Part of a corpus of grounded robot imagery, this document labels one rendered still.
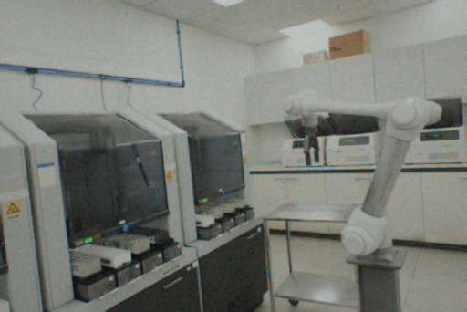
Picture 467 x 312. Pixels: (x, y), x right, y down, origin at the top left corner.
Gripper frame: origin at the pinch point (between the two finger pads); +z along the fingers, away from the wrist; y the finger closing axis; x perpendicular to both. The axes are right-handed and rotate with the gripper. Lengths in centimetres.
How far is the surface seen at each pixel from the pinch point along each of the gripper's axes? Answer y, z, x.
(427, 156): 220, 21, -41
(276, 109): 248, -48, 139
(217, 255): -10, 59, 66
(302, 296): 20, 92, 22
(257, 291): 36, 103, 66
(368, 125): 262, -15, 23
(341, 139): 225, -2, 47
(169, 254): -53, 43, 66
